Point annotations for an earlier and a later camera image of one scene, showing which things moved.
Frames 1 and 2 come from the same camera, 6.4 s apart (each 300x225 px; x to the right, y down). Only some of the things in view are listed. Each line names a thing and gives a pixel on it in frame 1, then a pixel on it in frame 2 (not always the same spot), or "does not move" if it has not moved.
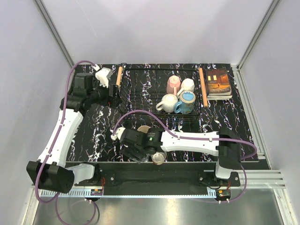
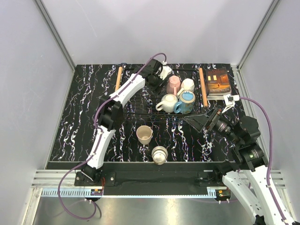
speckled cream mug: (167, 103) does not move
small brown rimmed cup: (159, 158) does not move
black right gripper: (128, 151) -> (197, 121)
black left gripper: (115, 100) -> (157, 89)
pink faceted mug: (174, 85) does not move
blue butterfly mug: (185, 106) does not move
